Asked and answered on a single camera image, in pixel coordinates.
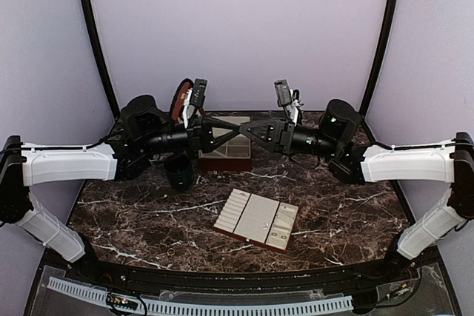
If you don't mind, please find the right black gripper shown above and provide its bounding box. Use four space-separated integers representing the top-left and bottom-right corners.
239 116 340 158

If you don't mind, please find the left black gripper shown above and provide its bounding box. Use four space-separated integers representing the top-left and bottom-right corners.
140 113 239 159

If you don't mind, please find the dark green cup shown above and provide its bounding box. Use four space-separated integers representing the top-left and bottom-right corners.
164 154 194 192

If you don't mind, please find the red jewelry tray cream insert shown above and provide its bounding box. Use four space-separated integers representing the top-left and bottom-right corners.
213 189 298 253

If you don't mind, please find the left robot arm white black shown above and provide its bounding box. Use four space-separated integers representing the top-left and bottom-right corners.
1 95 239 283

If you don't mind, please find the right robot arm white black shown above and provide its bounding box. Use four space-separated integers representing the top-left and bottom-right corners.
240 99 473 282

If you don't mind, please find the red wooden jewelry box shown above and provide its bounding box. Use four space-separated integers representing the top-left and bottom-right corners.
169 78 252 172

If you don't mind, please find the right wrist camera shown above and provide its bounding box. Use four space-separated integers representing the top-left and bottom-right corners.
274 79 303 124

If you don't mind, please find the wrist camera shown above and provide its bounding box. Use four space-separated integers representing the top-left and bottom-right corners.
181 78 207 127
274 79 303 124

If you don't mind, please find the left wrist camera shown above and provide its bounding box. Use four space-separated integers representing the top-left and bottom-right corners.
181 78 207 127

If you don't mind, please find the white slotted cable duct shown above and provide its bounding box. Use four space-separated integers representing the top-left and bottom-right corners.
46 277 354 315

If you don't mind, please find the black front table rail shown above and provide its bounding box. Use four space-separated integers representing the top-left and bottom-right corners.
37 240 421 294

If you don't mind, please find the right black frame post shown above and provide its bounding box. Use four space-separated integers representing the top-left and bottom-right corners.
359 0 397 118

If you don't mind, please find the black frame post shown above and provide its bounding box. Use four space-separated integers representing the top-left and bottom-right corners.
80 0 120 118
359 0 397 118

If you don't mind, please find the left black frame post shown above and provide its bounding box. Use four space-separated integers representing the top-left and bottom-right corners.
80 0 120 118

